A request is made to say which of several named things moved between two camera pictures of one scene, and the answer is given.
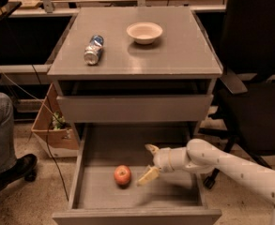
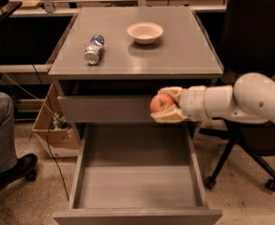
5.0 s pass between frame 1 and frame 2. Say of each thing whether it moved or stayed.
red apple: moved
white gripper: moved
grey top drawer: stayed
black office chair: stayed
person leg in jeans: stayed
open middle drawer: stayed
